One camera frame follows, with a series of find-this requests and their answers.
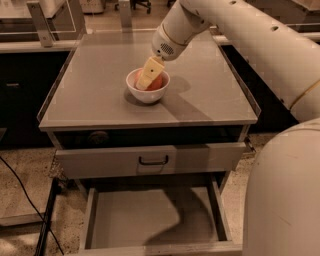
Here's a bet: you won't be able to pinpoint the grey metal drawer cabinet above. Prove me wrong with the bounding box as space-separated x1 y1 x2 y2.
36 30 262 194

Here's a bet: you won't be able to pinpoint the red apple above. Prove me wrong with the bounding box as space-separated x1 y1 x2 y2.
134 70 163 91

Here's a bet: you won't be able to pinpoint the middle metal railing post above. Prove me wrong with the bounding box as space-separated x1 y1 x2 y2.
118 0 132 32

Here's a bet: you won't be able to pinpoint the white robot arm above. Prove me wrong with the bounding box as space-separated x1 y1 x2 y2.
137 0 320 256

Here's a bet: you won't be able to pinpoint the black metal floor bar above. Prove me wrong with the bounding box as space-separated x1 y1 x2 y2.
34 178 59 256

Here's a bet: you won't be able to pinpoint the open grey middle drawer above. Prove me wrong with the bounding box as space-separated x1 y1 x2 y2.
77 173 242 256

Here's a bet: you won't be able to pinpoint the metal railing post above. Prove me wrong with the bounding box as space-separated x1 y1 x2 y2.
27 0 53 48
118 0 132 32

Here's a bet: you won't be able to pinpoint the left metal railing post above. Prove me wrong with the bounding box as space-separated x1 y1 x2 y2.
27 0 53 48

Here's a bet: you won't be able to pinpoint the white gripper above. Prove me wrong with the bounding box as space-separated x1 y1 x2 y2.
135 23 192 91

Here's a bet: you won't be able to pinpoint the dark counter cabinets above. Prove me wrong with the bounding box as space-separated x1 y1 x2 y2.
0 45 297 149

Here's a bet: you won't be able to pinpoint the white ceramic bowl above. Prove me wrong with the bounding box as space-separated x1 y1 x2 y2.
126 68 170 104

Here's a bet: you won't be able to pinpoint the black office chair base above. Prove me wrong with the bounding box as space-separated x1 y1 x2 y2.
114 0 151 14

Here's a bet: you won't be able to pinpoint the grey top drawer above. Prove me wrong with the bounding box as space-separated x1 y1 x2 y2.
56 142 245 179

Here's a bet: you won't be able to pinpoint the black floor cable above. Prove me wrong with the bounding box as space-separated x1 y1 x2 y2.
0 155 65 256

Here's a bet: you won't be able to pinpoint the black drawer handle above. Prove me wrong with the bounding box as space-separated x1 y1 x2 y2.
138 155 169 166

